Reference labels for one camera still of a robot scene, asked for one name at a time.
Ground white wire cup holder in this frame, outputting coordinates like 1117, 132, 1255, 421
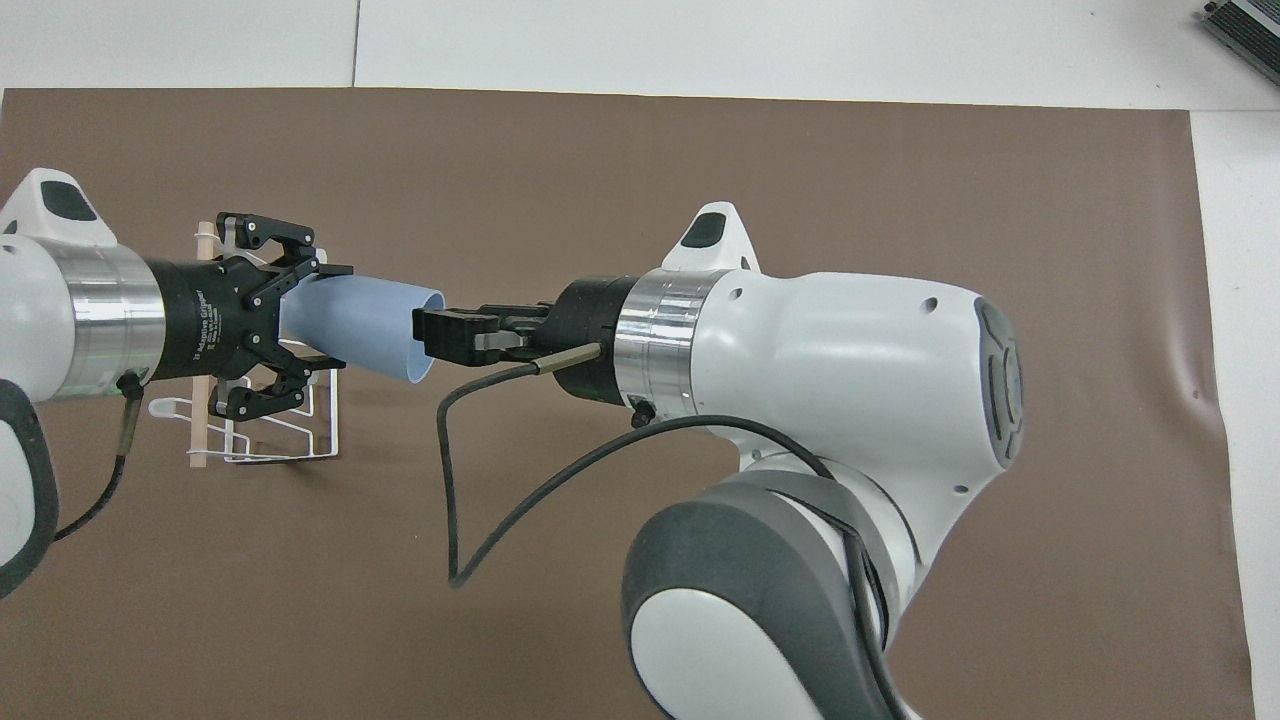
148, 221, 343, 469

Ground light blue cup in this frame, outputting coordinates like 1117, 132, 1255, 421
279, 276, 447, 387

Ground grey ribbed metal box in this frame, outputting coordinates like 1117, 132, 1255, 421
1198, 0, 1280, 58

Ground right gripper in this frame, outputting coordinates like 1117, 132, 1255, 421
509, 275, 642, 407

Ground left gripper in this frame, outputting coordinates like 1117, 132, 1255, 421
145, 211, 354, 422

